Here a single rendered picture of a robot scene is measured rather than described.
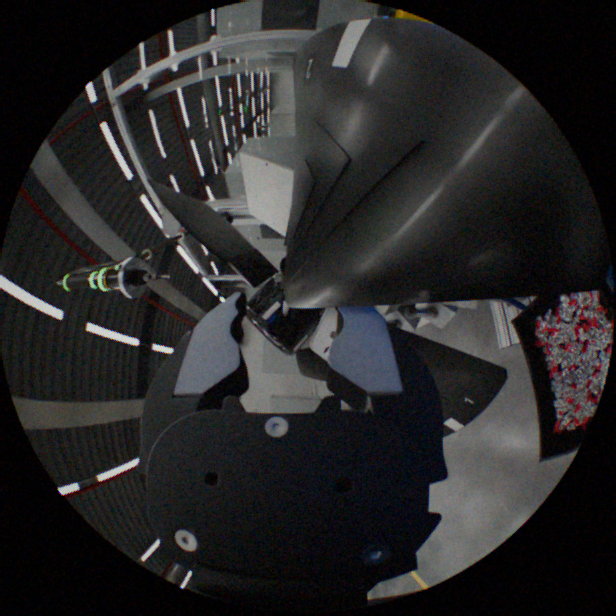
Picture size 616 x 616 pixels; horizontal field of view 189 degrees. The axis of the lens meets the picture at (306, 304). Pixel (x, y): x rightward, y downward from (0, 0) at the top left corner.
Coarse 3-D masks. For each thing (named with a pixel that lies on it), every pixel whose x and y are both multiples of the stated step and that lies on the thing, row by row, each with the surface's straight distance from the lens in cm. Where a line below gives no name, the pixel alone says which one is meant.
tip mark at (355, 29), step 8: (352, 24) 12; (360, 24) 11; (352, 32) 12; (360, 32) 11; (344, 40) 12; (352, 40) 11; (344, 48) 11; (352, 48) 11; (336, 56) 12; (344, 56) 11; (336, 64) 11; (344, 64) 11
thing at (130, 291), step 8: (120, 264) 43; (128, 264) 36; (136, 264) 37; (144, 264) 38; (120, 272) 35; (128, 272) 36; (120, 280) 35; (128, 280) 36; (120, 288) 36; (128, 288) 36; (136, 288) 37; (144, 288) 39; (128, 296) 36; (136, 296) 37
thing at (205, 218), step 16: (160, 192) 37; (176, 192) 45; (176, 208) 36; (192, 208) 41; (208, 208) 48; (192, 224) 34; (208, 224) 38; (224, 224) 42; (208, 240) 33; (224, 240) 36; (240, 240) 39; (224, 256) 32
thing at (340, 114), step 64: (320, 64) 14; (384, 64) 8; (448, 64) 7; (320, 128) 11; (384, 128) 7; (448, 128) 6; (512, 128) 6; (320, 192) 10; (384, 192) 6; (448, 192) 5; (512, 192) 5; (576, 192) 5; (320, 256) 10; (384, 256) 6; (448, 256) 5; (512, 256) 5; (576, 256) 5
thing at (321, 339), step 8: (328, 312) 29; (336, 312) 29; (320, 320) 30; (328, 320) 29; (336, 320) 29; (320, 328) 30; (328, 328) 30; (312, 336) 31; (320, 336) 30; (328, 336) 30; (312, 344) 31; (320, 344) 31; (328, 344) 30; (320, 352) 31; (328, 352) 30
